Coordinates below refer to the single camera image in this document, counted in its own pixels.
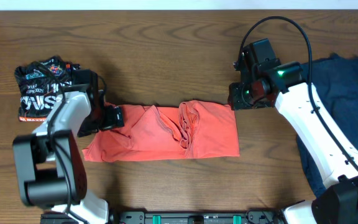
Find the red printed t-shirt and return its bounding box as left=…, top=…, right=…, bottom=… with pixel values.
left=82, top=100, right=240, bottom=162

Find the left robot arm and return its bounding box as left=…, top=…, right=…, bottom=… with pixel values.
left=12, top=70, right=124, bottom=224

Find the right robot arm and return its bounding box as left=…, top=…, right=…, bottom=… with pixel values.
left=228, top=39, right=358, bottom=223

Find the folded black printed jersey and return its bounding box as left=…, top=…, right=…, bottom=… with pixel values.
left=14, top=56, right=81, bottom=122

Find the navy blue shirt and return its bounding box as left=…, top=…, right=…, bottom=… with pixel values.
left=296, top=53, right=358, bottom=198

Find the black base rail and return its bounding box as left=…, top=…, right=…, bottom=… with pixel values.
left=40, top=210, right=287, bottom=224

